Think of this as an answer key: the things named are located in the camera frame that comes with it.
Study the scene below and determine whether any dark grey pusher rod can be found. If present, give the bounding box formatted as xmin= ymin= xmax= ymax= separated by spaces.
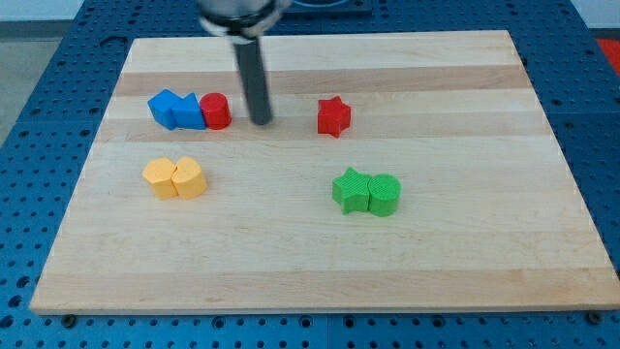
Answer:
xmin=233 ymin=39 xmax=273 ymax=126

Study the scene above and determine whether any red star block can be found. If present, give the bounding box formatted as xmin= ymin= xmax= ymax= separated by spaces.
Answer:
xmin=317 ymin=96 xmax=352 ymax=139

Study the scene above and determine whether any green star block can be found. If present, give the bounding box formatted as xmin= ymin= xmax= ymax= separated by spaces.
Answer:
xmin=332 ymin=167 xmax=371 ymax=214

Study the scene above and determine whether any red cylinder block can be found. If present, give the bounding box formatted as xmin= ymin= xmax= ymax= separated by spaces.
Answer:
xmin=199 ymin=92 xmax=232 ymax=130

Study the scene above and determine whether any blue triangle block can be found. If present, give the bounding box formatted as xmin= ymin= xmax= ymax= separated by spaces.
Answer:
xmin=171 ymin=93 xmax=206 ymax=130

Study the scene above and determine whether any blue cube block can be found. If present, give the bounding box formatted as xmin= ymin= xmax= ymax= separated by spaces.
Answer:
xmin=147 ymin=89 xmax=181 ymax=130

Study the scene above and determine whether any yellow heart block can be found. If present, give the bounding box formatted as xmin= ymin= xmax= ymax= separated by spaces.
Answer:
xmin=171 ymin=157 xmax=208 ymax=200

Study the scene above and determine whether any yellow pentagon block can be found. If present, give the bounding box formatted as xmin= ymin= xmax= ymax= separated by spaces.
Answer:
xmin=141 ymin=157 xmax=177 ymax=200

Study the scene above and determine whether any green cylinder block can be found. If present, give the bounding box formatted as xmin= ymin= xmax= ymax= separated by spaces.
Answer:
xmin=368 ymin=174 xmax=401 ymax=217

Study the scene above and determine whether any wooden board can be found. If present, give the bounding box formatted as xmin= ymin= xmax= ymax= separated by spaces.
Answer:
xmin=30 ymin=30 xmax=619 ymax=315

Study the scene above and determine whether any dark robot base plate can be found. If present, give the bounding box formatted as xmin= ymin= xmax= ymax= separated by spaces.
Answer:
xmin=284 ymin=0 xmax=373 ymax=17

